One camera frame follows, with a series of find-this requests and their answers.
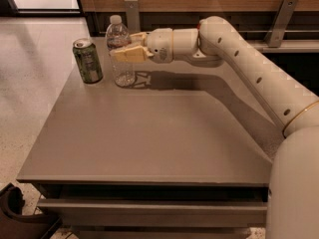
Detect grey drawer cabinet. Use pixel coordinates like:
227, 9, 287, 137
16, 37, 283, 239

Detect left metal bracket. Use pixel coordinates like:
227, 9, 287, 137
125, 0, 141, 33

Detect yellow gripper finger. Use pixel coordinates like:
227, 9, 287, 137
110, 45, 154, 63
131, 32, 148, 46

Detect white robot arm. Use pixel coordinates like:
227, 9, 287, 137
111, 16, 319, 239

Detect metal bracket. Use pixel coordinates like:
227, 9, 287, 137
264, 0, 299, 48
125, 0, 141, 33

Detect right metal bracket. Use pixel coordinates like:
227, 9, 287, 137
264, 0, 299, 48

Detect clear plastic water bottle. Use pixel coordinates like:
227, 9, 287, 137
106, 15, 136, 88

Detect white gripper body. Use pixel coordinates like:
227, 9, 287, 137
147, 28, 173, 64

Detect green soda can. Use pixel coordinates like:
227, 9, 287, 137
73, 38, 103, 84

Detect dark brown chair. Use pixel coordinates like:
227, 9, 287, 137
0, 183, 62, 239

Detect grey drawer front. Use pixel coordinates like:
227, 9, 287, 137
37, 199, 267, 228

